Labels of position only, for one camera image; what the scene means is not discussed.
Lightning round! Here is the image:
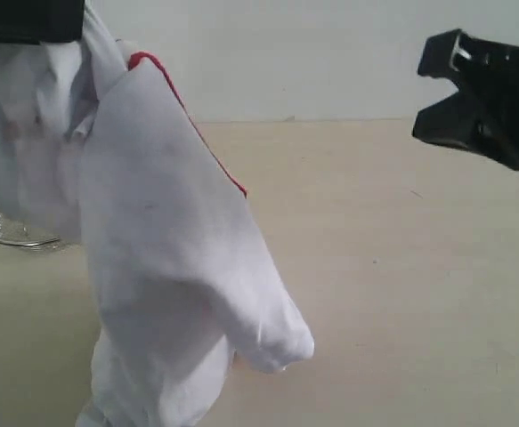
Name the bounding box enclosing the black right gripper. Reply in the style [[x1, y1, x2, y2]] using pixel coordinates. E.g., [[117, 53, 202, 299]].
[[411, 29, 519, 171]]

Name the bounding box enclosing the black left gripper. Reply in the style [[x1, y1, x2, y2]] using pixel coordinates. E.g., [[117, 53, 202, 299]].
[[0, 0, 85, 44]]

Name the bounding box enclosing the white shirt with red print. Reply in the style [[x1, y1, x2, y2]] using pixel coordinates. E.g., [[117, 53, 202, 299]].
[[0, 1, 315, 426]]

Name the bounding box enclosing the metal wire mesh basket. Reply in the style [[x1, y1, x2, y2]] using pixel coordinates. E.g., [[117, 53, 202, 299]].
[[0, 213, 65, 252]]

